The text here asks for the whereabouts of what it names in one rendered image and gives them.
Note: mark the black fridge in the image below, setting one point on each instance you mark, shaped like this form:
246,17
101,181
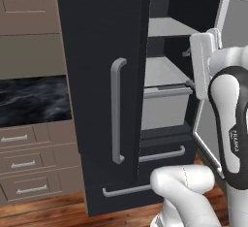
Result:
190,1

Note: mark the brown cupboard door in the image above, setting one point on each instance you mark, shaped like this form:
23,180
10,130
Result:
25,4

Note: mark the black freezer drawer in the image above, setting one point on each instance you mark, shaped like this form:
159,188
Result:
122,203
164,140

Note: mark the fridge door with grey inside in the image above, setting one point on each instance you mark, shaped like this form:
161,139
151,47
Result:
234,20

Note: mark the pale grey crisper drawer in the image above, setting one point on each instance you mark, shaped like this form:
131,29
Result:
164,108

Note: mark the black fridge door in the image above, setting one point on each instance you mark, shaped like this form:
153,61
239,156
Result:
97,43

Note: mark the white fridge shelf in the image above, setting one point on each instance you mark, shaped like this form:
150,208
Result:
168,27
160,72

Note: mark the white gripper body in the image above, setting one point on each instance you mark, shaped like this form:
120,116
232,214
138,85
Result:
201,66

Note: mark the brown cupboard drawer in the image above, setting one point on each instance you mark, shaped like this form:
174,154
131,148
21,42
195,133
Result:
53,185
42,159
19,132

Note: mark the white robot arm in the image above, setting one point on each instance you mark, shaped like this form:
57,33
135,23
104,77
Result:
226,108

